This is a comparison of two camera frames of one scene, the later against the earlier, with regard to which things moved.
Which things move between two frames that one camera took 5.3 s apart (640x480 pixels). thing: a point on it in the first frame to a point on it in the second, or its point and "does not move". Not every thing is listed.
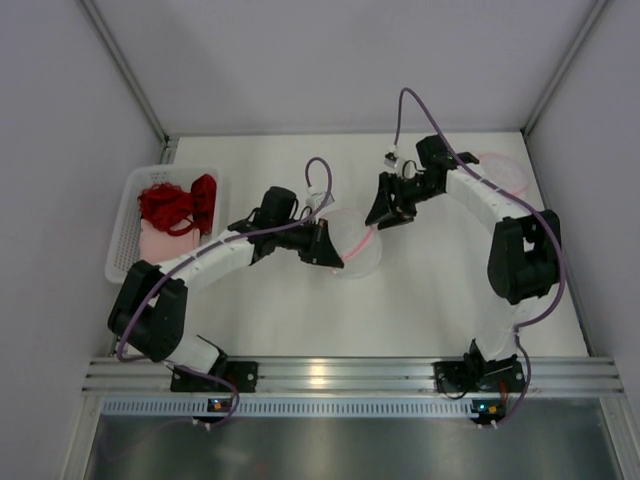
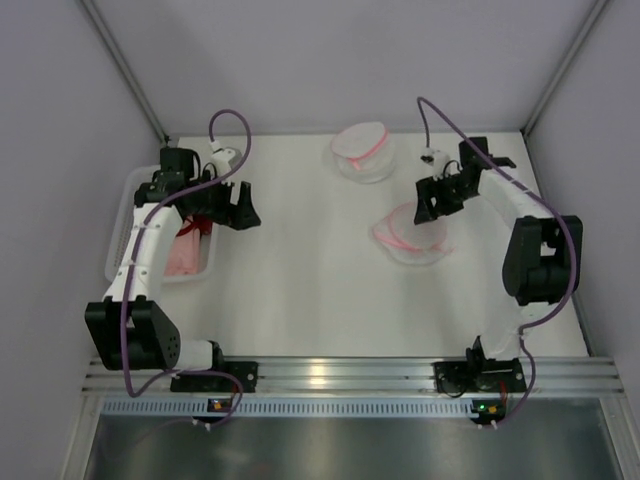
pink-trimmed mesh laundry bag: (358, 245) to (365, 152)
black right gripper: (396, 193) to (435, 192)
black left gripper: (316, 244) to (232, 204)
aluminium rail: (361, 375) does not move
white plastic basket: (125, 242) does not move
